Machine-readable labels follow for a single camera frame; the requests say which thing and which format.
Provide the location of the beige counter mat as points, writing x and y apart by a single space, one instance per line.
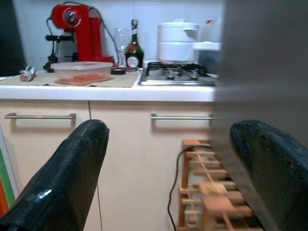
115 80

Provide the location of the white kitchen countertop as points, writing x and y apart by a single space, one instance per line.
106 92

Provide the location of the wrapped sausage piece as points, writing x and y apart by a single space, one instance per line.
27 74

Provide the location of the wooden wine rack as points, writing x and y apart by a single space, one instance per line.
207 187

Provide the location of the plastic bottle with red cap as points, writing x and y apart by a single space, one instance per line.
211 30

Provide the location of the tray of sliced ham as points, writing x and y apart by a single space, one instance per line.
84 79

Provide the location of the clear plastic food container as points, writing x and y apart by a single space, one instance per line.
81 68

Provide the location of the green and orange panel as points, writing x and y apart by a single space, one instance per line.
6 183

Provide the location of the red espresso machine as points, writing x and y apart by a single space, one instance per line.
81 33

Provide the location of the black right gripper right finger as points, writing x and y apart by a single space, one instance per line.
276 173

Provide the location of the stainless steel gas hob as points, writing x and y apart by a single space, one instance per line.
178 74

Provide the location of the white stacked steamer pot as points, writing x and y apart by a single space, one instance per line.
176 43

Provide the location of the grey fridge door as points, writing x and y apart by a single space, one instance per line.
260 84

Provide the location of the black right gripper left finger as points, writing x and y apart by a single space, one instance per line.
60 178

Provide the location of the black tape roll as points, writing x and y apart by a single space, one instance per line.
118 71

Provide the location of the clear champagne flute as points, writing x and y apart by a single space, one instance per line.
121 45

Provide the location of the dark green liqueur bottle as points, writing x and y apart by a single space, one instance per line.
134 53

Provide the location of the cream cabinet door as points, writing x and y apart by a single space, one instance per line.
36 139
144 154

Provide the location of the clear jug with white lid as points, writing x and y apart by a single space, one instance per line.
208 55

